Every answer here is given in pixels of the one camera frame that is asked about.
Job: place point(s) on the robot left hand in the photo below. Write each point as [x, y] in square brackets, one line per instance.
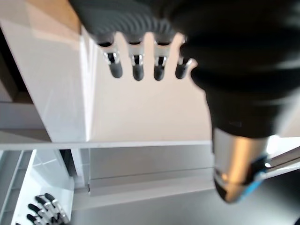
[239, 58]

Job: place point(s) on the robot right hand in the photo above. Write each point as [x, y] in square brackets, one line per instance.
[48, 209]

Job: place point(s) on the silver metal bar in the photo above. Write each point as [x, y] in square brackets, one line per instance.
[284, 158]

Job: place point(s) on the white glossy cabinet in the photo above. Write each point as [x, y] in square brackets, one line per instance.
[58, 89]

